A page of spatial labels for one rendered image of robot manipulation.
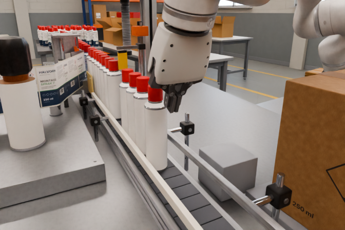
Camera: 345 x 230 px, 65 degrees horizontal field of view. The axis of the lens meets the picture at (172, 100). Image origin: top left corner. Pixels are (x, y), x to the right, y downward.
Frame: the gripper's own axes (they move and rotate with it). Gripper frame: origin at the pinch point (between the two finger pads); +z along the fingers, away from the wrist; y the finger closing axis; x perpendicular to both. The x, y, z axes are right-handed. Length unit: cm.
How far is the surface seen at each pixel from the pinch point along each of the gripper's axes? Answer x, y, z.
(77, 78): -66, 9, 35
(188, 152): 5.3, -2.9, 10.2
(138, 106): -12.1, 1.9, 10.2
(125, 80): -24.3, 1.6, 10.8
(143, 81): -14.2, 0.4, 4.6
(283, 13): -408, -498, 135
